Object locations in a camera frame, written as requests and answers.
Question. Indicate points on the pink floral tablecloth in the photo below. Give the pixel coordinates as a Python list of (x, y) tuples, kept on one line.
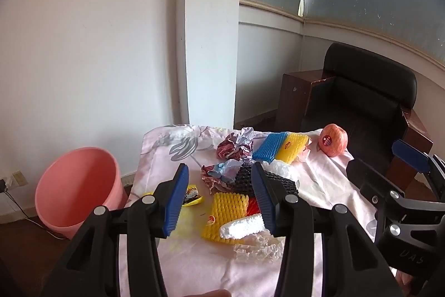
[(208, 269)]

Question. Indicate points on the crumpled maroon silver wrapper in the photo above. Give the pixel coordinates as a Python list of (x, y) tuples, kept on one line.
[(227, 147)]

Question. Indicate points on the black armchair with wooden sides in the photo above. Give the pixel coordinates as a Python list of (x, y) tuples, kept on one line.
[(361, 102)]

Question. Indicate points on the white plastic bag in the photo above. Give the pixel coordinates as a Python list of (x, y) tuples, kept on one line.
[(283, 170)]

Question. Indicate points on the white foam block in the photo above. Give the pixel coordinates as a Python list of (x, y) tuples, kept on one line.
[(243, 227)]

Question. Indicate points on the red foam fruit net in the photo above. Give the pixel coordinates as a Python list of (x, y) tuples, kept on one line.
[(252, 208)]

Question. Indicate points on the beige wall socket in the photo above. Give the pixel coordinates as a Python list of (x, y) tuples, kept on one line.
[(19, 178)]

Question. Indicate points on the blue foam fruit net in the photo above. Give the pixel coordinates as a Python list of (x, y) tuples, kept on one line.
[(269, 147)]

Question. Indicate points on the large yellow foam fruit net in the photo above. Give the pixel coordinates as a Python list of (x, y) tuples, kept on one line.
[(222, 210)]

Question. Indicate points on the pink plastic bucket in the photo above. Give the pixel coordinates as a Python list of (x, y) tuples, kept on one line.
[(69, 213)]

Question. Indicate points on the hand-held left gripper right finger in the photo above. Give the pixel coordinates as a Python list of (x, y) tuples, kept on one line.
[(262, 203)]

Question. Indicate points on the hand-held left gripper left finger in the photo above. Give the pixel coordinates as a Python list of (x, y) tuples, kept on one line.
[(175, 206)]

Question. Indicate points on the yellow snack packet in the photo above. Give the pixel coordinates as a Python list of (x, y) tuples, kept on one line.
[(193, 194)]

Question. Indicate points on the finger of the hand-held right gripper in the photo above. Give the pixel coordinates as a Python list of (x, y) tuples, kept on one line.
[(413, 154), (368, 177)]

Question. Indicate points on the blue white wrapper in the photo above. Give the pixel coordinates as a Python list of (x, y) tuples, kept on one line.
[(222, 171)]

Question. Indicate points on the clear plastic bag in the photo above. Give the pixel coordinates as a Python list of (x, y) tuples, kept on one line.
[(257, 248)]

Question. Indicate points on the black foam fruit net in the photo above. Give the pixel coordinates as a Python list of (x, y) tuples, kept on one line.
[(243, 178)]

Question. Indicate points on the small yellow foam fruit net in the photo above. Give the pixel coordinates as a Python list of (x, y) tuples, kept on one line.
[(292, 145)]

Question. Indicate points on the black plug charger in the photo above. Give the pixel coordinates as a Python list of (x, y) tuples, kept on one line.
[(2, 185)]

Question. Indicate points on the pale pink paper scrap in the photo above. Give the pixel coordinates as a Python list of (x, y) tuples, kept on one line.
[(306, 152)]

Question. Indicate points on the red apple with sticker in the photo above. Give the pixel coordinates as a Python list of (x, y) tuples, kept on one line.
[(335, 138)]

